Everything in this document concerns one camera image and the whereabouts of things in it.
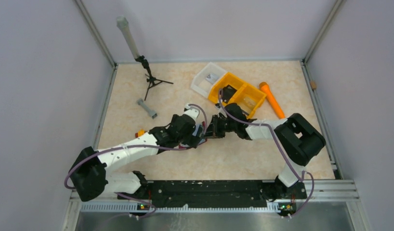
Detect red card holder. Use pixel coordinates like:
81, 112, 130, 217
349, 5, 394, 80
178, 122, 207, 149

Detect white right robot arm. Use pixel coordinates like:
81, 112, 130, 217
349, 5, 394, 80
204, 103, 326, 196

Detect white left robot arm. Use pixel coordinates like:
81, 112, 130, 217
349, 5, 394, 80
64, 104, 204, 202

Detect black cards in yellow bin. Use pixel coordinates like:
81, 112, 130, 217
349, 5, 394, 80
222, 85, 237, 103

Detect clear card in yellow bin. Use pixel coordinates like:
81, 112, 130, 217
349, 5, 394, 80
242, 97, 256, 110

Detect silver card in white bin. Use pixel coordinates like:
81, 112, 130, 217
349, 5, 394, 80
205, 73, 219, 84

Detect yellow plastic double bin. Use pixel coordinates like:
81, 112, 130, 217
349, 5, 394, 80
208, 72, 266, 119

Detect grey toy block bar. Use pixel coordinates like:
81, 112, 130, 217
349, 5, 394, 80
136, 99, 158, 119

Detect white plastic bin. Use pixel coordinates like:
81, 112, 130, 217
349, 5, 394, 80
190, 62, 227, 98

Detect orange plastic cylinder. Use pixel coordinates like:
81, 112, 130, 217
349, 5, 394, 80
259, 82, 286, 119

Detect black mini tripod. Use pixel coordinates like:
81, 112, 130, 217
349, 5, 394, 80
135, 55, 173, 101

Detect grey tube on tripod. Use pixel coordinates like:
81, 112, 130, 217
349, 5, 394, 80
116, 16, 140, 61

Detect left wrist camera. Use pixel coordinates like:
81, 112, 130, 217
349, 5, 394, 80
183, 103, 200, 121

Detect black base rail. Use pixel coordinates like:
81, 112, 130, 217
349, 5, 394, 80
130, 180, 307, 208

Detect small brown wall knob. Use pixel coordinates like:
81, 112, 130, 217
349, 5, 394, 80
310, 81, 317, 90

